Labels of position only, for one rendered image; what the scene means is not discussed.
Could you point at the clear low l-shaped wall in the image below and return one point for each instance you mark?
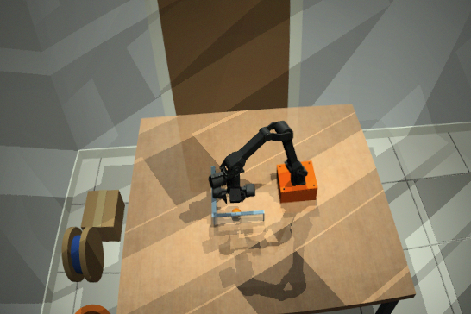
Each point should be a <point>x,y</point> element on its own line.
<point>238,219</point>

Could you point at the blue-grey wall top trim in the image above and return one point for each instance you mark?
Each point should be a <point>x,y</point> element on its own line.
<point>213,207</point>

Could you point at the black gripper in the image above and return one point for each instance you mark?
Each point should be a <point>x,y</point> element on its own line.
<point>249,190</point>

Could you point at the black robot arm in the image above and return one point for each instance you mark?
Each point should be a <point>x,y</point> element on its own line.
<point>236,160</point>

